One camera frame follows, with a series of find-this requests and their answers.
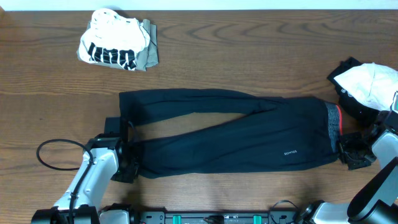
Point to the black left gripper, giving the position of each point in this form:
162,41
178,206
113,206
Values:
130,176

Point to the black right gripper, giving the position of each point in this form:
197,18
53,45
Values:
345,140

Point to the black pants with red waistband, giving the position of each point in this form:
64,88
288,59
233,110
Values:
273,134

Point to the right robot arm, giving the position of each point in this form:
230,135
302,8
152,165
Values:
375,202

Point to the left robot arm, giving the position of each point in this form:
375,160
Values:
106,157

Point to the black and white garment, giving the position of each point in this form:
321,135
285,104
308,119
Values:
365,89

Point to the white shirt with black print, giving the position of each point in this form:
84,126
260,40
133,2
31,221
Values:
114,39

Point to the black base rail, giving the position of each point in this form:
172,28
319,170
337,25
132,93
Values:
274,215

